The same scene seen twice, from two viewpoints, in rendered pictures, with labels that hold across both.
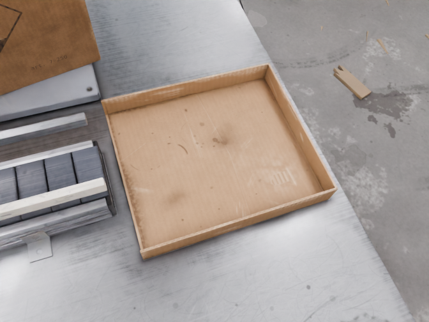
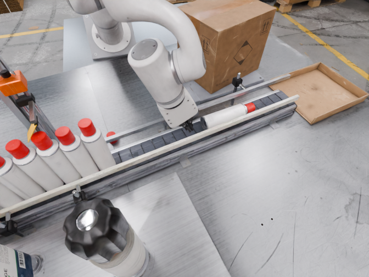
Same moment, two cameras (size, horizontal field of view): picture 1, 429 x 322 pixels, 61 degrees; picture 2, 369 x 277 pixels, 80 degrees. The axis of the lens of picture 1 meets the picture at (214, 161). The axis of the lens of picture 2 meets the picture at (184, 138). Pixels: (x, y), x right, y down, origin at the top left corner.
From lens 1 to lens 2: 0.74 m
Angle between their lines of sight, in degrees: 9
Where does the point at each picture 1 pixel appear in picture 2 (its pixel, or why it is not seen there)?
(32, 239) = (273, 121)
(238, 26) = (296, 54)
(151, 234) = (309, 117)
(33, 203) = (281, 103)
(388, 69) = not seen: hidden behind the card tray
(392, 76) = not seen: hidden behind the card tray
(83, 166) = (281, 96)
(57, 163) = (272, 96)
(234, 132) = (317, 86)
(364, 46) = not seen: hidden behind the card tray
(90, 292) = (299, 134)
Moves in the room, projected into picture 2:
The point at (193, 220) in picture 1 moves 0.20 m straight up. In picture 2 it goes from (320, 111) to (350, 70)
